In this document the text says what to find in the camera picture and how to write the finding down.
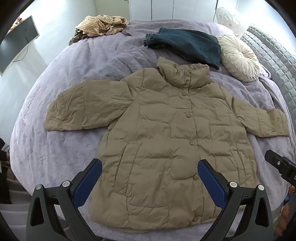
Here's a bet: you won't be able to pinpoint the beige quilted puffer jacket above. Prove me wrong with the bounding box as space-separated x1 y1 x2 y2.
45 57 289 231

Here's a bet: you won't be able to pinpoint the right hand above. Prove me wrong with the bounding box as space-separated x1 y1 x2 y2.
274 186 295 238

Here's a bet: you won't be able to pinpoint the lavender plush bed blanket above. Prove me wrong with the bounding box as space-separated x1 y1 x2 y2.
10 20 295 240

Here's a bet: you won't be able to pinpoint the grey quilted headboard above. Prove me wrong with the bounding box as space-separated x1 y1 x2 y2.
241 26 295 121

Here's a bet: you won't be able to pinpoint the round cream pleated cushion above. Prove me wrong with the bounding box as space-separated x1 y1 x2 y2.
218 35 260 82

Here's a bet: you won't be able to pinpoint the dark teal folded garment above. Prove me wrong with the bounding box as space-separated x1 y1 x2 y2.
143 27 221 69

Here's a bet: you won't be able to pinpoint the white floral pillow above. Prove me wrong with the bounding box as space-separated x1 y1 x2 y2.
215 7 245 35

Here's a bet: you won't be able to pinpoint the white wardrobe doors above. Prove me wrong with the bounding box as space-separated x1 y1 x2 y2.
128 0 218 22

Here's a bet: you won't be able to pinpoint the tan striped crumpled garment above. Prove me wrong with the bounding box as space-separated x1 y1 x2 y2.
68 15 130 46

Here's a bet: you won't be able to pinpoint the wall mounted monitor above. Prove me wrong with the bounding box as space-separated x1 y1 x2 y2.
0 16 39 76

